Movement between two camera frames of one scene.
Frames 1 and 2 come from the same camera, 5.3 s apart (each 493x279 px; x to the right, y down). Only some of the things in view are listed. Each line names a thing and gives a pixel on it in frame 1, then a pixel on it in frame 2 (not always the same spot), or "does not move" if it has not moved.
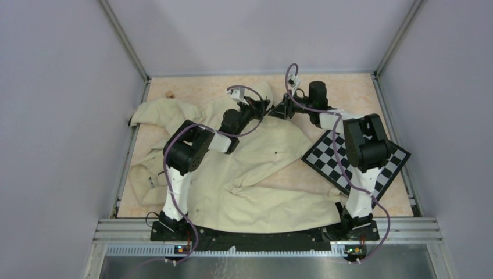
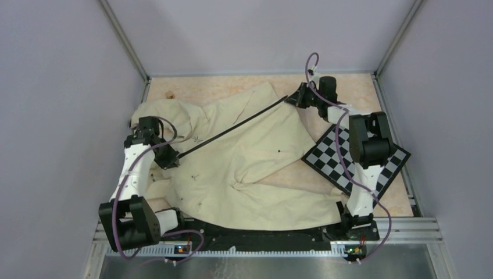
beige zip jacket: (267, 183) does not move
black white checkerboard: (322, 157) does not move
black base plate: (202, 238) does not move
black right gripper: (285, 110) to (298, 98)
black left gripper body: (249, 111) to (164, 154)
